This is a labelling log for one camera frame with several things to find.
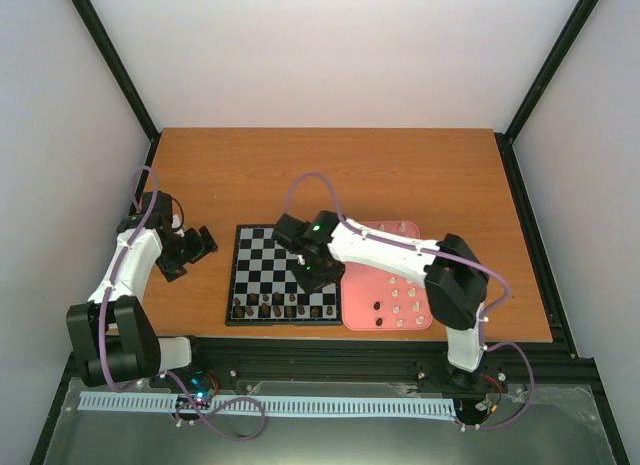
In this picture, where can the black aluminium frame rail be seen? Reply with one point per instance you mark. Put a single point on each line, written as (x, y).
(241, 364)

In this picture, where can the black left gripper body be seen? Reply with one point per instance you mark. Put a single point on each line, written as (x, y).
(181, 252)

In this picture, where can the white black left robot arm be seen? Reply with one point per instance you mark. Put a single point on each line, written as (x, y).
(112, 338)

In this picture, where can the black white chess board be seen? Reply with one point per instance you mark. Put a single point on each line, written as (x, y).
(260, 266)

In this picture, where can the pink plastic tray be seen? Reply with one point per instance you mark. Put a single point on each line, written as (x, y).
(380, 295)

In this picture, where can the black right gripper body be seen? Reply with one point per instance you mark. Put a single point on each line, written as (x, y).
(324, 273)

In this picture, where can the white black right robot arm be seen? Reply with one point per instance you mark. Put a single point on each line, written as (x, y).
(454, 282)

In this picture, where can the light blue cable duct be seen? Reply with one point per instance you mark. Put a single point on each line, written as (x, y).
(278, 406)

